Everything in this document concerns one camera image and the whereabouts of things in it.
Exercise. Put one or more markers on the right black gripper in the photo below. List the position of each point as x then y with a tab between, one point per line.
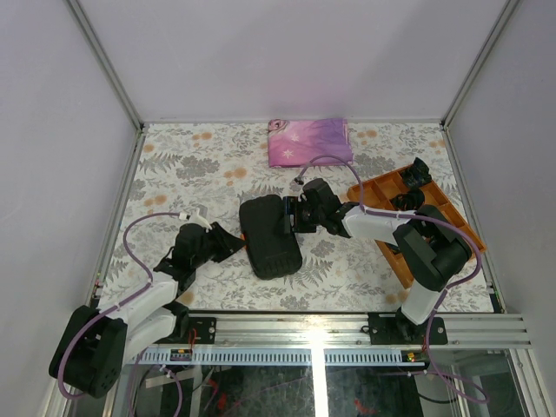
289	208

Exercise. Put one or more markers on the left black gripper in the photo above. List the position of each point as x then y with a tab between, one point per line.
229	243

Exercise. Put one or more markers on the black plastic tool case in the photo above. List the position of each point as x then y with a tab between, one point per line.
273	251

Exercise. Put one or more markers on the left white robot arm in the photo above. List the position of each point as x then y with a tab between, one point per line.
117	326

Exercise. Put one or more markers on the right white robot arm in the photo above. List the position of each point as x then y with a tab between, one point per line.
433	248

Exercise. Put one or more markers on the folded purple cloth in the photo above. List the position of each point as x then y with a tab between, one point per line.
294	143

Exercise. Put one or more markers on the wooden compartment tray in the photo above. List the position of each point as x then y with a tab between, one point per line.
391	192

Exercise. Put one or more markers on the black tape roll middle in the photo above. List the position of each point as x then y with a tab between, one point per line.
411	200

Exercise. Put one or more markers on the black tape roll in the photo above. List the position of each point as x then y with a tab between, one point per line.
411	200
416	175

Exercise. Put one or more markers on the black tape roll far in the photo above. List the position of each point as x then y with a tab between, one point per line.
416	175

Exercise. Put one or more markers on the aluminium front rail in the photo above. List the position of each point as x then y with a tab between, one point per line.
374	338

